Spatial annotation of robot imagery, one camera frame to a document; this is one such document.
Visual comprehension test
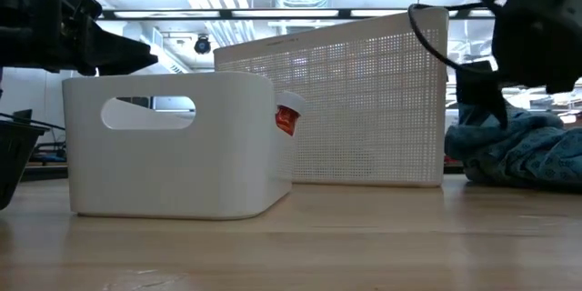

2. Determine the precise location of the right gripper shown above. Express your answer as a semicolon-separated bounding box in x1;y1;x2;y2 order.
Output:
456;0;582;130

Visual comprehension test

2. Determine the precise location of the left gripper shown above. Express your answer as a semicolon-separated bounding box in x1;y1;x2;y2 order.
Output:
0;0;160;77

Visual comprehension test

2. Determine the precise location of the teal patterned cloth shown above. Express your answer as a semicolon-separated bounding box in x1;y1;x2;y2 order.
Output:
444;102;582;192

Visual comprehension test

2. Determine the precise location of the large white perforated basket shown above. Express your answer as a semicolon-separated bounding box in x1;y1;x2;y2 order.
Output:
213;6;450;188

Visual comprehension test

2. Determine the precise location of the small white plastic bin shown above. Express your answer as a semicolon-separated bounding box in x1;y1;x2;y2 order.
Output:
62;71;296;221

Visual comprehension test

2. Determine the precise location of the red medicine bottle white cap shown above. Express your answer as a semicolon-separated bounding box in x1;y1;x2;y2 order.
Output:
275;90;306;137

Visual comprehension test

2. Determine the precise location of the black ceiling spotlight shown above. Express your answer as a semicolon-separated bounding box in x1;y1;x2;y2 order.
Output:
194;35;212;55

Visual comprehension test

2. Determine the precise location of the small black mesh basket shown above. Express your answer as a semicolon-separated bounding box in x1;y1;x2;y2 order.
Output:
0;108;49;212

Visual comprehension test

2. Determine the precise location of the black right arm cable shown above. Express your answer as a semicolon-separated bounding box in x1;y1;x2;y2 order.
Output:
407;0;506;78

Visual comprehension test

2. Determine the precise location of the black ceiling light rail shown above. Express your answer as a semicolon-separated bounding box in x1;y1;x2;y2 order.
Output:
97;7;497;20

